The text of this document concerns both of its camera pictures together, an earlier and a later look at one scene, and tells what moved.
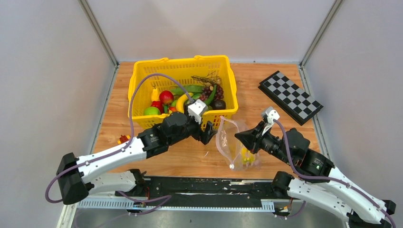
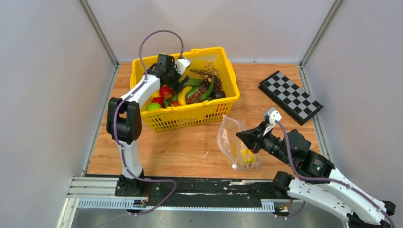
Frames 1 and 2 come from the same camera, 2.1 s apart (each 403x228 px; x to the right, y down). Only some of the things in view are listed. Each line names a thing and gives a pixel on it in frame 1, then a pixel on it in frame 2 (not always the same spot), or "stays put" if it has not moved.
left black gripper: x=204 y=137 → x=176 y=86
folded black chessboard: x=292 y=98 stays put
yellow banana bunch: x=247 y=156 stays put
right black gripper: x=251 y=138 stays put
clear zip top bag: x=237 y=156 stays put
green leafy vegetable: x=189 y=88 → x=194 y=81
